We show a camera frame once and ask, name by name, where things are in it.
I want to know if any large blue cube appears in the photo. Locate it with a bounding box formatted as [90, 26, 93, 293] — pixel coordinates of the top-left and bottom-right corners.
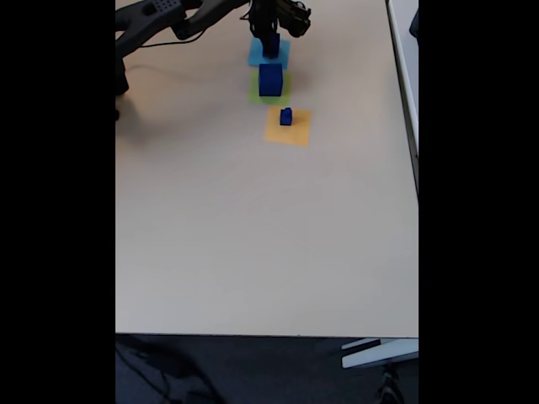
[258, 62, 283, 98]

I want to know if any green paper square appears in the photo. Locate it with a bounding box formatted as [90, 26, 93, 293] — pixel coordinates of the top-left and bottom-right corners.
[246, 69, 293, 106]

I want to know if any white table foot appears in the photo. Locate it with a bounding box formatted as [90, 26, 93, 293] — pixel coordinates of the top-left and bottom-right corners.
[340, 338, 419, 369]

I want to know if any orange paper square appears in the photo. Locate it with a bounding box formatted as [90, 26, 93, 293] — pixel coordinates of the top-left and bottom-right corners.
[264, 104, 313, 148]

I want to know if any white neighbouring table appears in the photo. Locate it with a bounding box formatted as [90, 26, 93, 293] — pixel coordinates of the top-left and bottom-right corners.
[385, 0, 419, 199]

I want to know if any medium blue cube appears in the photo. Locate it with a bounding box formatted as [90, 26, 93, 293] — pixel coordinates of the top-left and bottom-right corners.
[261, 35, 281, 59]

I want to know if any blue paper square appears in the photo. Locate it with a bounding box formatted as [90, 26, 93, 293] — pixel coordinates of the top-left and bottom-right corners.
[247, 37, 292, 71]

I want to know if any black camera box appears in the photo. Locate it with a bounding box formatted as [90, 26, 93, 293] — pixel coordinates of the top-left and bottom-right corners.
[277, 2, 312, 39]

